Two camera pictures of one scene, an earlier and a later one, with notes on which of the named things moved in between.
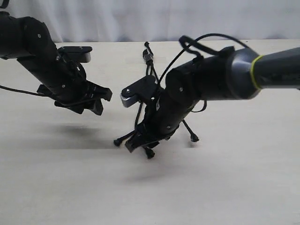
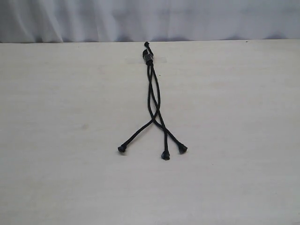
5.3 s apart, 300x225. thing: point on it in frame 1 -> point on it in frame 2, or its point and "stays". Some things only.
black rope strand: [116, 142] -> [182, 148]
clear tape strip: [140, 60] stays
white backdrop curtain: [99, 20] stays
